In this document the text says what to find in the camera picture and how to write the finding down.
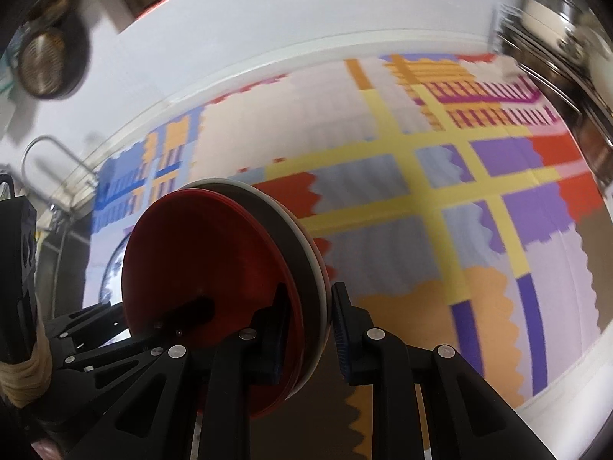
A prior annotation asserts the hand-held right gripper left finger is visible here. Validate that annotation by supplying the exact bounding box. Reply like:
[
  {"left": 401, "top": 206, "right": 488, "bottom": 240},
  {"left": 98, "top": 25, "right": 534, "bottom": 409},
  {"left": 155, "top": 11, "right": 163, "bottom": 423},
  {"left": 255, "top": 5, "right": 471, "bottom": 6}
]
[{"left": 64, "top": 283, "right": 294, "bottom": 460}]

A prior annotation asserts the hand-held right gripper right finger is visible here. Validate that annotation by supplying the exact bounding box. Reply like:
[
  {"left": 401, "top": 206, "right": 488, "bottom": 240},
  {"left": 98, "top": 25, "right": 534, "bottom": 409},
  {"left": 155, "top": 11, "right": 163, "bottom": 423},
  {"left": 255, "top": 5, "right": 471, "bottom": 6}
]
[{"left": 332, "top": 282, "right": 542, "bottom": 460}]

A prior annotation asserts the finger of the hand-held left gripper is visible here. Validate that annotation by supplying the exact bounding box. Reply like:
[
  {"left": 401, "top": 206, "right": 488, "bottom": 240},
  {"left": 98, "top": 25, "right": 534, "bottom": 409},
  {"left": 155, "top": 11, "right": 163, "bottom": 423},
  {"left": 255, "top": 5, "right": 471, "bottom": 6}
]
[
  {"left": 62, "top": 297, "right": 215, "bottom": 384},
  {"left": 45, "top": 301, "right": 129, "bottom": 346}
]

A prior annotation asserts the blue floral rim plate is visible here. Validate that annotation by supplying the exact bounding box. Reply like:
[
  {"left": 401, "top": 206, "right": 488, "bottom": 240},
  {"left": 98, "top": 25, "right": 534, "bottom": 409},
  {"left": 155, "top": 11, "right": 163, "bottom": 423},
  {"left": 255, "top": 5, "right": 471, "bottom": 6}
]
[{"left": 98, "top": 229, "right": 130, "bottom": 306}]

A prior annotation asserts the red and black bowl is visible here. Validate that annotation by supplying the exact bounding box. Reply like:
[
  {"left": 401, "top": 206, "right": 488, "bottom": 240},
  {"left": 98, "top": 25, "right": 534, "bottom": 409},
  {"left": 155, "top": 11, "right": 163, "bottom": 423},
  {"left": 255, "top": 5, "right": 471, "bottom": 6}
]
[{"left": 121, "top": 189, "right": 308, "bottom": 421}]

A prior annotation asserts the pink bowl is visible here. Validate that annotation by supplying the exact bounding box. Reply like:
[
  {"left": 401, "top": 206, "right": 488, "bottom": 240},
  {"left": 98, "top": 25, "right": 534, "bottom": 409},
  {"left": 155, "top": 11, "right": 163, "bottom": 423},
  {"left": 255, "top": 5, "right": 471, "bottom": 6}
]
[{"left": 309, "top": 235, "right": 333, "bottom": 348}]

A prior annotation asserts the white bowl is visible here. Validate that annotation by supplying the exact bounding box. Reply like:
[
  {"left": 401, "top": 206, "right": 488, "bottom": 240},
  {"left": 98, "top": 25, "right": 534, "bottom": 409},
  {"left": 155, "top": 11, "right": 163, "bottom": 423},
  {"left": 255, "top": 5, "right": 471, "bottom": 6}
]
[{"left": 189, "top": 177, "right": 330, "bottom": 380}]

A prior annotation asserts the person's left hand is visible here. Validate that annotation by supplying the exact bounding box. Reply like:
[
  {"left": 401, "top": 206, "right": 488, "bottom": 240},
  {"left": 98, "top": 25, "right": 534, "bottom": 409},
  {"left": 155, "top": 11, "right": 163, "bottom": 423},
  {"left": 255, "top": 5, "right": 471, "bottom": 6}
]
[{"left": 0, "top": 340, "right": 53, "bottom": 409}]

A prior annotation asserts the stainless steel sink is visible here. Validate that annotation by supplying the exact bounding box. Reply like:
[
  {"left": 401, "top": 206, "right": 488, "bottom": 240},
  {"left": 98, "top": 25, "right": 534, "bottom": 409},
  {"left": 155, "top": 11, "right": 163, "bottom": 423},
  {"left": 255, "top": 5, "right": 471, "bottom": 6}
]
[{"left": 38, "top": 211, "right": 99, "bottom": 310}]

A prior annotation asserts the thin chrome gooseneck faucet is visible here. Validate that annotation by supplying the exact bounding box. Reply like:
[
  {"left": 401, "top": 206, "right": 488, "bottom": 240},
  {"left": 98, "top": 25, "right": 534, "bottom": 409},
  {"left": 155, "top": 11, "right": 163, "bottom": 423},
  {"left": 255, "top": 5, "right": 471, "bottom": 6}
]
[{"left": 21, "top": 136, "right": 105, "bottom": 212}]

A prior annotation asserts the colourful patterned table mat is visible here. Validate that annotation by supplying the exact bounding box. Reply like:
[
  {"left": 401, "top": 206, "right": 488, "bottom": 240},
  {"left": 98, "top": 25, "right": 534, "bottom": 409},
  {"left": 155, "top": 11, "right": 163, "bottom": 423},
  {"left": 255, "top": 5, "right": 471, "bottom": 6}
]
[{"left": 84, "top": 53, "right": 605, "bottom": 460}]

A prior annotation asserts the black perforated frying pan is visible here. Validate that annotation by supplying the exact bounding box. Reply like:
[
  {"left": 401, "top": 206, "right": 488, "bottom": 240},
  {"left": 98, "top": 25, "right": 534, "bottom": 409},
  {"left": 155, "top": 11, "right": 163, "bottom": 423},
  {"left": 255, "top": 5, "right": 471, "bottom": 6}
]
[{"left": 16, "top": 8, "right": 93, "bottom": 102}]

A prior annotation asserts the white metal shelf rack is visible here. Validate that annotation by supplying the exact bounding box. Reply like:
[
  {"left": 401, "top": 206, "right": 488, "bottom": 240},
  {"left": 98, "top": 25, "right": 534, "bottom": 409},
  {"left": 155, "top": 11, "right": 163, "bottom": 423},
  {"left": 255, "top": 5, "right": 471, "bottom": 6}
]
[{"left": 493, "top": 0, "right": 613, "bottom": 192}]

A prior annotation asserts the white pot with lid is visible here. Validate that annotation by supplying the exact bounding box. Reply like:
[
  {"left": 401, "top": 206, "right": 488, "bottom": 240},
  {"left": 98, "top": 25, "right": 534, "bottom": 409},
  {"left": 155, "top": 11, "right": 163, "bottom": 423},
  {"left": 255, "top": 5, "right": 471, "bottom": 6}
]
[{"left": 521, "top": 0, "right": 578, "bottom": 32}]

